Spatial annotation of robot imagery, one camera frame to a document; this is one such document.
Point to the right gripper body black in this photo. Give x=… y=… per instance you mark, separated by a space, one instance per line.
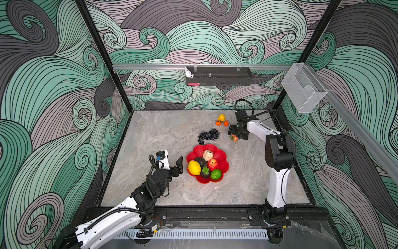
x=242 y=135

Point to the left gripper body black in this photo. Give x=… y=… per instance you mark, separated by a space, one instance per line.
x=167 y=175

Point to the yellow lemon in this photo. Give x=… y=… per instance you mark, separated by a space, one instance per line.
x=194 y=168

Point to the small yellow citrus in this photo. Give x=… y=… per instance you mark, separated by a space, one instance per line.
x=221 y=118

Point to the dark avocado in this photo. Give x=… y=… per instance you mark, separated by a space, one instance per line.
x=202 y=162

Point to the red flower-shaped bowl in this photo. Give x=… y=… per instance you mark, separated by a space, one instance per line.
x=219 y=155

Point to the red apple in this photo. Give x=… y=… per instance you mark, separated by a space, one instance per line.
x=212 y=164

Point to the green lime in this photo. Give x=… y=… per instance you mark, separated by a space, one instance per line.
x=216 y=174

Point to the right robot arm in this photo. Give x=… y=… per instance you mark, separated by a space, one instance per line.
x=280 y=157

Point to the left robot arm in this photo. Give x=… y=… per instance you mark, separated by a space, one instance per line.
x=136 y=209

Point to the black grape bunch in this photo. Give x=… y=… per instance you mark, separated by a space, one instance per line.
x=213 y=134

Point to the white rabbit figurine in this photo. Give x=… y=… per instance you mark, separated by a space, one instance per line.
x=188 y=73

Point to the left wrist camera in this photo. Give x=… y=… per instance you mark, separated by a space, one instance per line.
x=162 y=158

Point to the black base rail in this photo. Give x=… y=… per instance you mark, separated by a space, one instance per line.
x=252 y=215

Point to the white perforated cable duct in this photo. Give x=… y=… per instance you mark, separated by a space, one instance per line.
x=233 y=234

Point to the black wall shelf tray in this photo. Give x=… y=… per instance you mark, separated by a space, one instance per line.
x=220 y=76

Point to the clear plastic wall bin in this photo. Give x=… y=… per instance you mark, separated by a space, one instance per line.
x=304 y=88

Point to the aluminium rail right wall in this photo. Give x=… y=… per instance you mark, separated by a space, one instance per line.
x=369 y=115

